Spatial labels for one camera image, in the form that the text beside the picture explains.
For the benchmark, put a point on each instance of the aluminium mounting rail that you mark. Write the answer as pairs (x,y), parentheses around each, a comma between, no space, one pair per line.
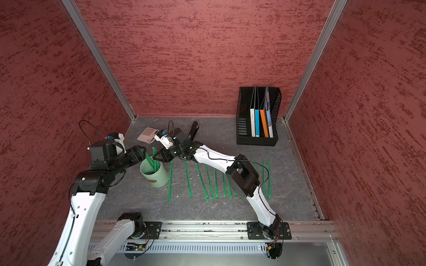
(235,231)

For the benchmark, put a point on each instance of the black mesh file organizer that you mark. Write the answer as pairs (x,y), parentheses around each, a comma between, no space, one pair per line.
(243,116)

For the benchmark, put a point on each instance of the pale green storage cup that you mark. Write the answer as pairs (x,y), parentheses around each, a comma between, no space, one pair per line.
(156,178)

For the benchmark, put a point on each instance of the left aluminium corner post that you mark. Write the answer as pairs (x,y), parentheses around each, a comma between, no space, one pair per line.
(89,39)

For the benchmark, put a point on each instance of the blue spine folder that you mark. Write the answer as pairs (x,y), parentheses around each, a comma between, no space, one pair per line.
(257,113)

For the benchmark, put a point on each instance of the light blue folder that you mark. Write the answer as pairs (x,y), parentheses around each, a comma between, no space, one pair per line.
(268,112)

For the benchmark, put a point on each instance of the green straw thirteenth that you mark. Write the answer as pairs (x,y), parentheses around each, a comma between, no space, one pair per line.
(202,182)

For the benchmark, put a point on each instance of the black stapler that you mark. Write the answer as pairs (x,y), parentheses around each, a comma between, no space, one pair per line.
(193,131)

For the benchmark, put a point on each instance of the orange spine folder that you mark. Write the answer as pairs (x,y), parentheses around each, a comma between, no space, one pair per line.
(264,119)

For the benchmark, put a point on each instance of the aluminium corner post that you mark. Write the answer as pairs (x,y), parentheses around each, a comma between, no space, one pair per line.
(326,32)
(89,39)

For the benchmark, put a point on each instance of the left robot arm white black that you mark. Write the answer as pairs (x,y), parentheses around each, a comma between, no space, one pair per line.
(108,159)

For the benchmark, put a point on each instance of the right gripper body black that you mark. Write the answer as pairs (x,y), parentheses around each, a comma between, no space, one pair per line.
(177,149)

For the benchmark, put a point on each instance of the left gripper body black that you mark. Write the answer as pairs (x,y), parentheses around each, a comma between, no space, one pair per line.
(132,157)

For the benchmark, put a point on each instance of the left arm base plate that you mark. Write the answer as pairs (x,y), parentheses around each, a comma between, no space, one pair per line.
(152,230)

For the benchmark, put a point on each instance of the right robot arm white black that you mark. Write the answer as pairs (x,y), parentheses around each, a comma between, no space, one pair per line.
(241,175)

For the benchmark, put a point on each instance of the green straw twelfth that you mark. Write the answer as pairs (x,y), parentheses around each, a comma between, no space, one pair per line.
(188,179)

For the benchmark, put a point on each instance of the right aluminium corner post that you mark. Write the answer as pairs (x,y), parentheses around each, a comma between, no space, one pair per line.
(326,32)

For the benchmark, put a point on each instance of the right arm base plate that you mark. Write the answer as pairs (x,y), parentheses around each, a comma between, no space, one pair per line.
(255,232)

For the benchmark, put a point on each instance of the green straw fourteenth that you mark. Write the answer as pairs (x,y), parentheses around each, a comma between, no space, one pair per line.
(209,182)

